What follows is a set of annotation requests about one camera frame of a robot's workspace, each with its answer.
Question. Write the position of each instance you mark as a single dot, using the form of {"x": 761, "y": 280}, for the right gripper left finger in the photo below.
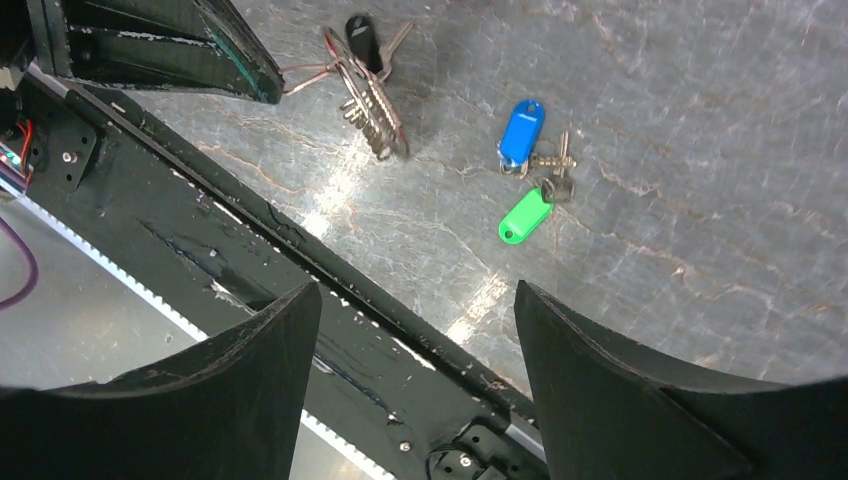
{"x": 228, "y": 407}

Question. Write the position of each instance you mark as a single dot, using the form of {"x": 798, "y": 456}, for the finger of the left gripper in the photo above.
{"x": 165, "y": 45}

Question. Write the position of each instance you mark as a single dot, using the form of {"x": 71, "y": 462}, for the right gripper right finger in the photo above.
{"x": 609, "y": 407}

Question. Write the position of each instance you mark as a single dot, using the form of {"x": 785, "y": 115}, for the keyring with key bunch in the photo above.
{"x": 363, "y": 62}

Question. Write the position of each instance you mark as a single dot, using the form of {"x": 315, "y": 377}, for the blue tag key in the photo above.
{"x": 516, "y": 147}

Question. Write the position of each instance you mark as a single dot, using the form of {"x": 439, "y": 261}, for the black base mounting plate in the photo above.
{"x": 216, "y": 252}

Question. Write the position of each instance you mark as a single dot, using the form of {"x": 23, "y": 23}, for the green tag key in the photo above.
{"x": 535, "y": 207}

